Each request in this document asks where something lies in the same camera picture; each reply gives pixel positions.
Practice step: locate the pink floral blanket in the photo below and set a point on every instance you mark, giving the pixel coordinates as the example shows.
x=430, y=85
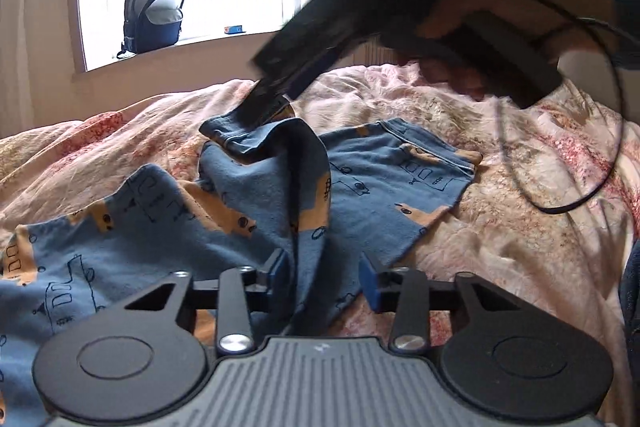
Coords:
x=525, y=257

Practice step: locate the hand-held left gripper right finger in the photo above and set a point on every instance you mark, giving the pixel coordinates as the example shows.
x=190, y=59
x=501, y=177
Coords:
x=370, y=283

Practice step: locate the person's leg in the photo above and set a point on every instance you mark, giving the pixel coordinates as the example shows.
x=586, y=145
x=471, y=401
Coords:
x=631, y=297

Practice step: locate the blue printed pants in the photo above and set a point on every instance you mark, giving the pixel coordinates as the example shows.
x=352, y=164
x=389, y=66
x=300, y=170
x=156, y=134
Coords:
x=150, y=232

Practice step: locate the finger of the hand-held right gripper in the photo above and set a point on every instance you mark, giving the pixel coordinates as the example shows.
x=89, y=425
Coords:
x=305, y=32
x=310, y=74

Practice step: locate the dark blue backpack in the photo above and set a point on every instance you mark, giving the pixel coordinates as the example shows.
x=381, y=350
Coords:
x=152, y=22

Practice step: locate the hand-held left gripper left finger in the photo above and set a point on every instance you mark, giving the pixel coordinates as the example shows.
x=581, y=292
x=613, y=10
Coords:
x=281, y=278

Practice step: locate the small blue box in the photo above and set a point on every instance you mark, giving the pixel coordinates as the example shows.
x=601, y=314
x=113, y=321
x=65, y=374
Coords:
x=234, y=29

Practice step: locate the person's right forearm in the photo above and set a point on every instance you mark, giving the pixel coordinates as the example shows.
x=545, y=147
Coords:
x=625, y=17

